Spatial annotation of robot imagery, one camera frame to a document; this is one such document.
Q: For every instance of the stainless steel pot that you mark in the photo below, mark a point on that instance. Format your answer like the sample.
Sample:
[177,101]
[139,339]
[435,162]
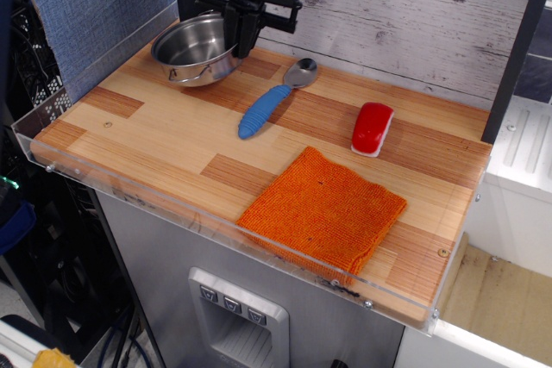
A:
[193,52]

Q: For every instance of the clear acrylic counter guard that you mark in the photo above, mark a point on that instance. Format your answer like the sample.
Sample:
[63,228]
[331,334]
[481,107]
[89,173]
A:
[174,153]

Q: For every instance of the blue fabric panel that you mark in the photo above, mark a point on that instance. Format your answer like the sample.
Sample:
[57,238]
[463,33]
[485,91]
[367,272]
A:
[92,38]

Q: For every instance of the red and white toy sushi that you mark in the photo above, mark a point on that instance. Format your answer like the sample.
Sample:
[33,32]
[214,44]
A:
[371,128]

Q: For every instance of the orange knitted cloth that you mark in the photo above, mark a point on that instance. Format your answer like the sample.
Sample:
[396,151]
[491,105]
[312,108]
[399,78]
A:
[322,216]

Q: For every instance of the grey ice dispenser panel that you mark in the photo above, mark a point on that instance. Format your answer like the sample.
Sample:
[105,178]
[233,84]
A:
[240,328]

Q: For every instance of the silver toy fridge cabinet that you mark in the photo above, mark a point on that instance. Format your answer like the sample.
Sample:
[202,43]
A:
[158,254]

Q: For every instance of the white toy sink unit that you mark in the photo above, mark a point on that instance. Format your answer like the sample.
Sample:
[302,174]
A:
[496,309]

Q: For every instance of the blue handled metal spoon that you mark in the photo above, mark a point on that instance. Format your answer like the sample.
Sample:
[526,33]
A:
[301,74]

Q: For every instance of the dark right support post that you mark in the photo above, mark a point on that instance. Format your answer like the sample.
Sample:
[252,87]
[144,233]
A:
[513,68]

